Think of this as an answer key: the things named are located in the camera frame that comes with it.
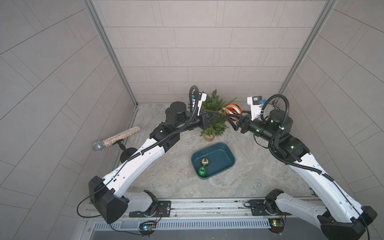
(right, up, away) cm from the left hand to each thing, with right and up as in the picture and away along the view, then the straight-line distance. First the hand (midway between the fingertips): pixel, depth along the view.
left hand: (220, 115), depth 61 cm
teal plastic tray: (+4, -26, +27) cm, 38 cm away
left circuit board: (-32, -49, +3) cm, 59 cm away
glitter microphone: (-54, -14, +5) cm, 56 cm away
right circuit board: (+27, -51, +7) cm, 58 cm away
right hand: (+4, 0, +1) cm, 4 cm away
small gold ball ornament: (-6, -26, +22) cm, 35 cm away
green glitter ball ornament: (-7, -31, +18) cm, 36 cm away
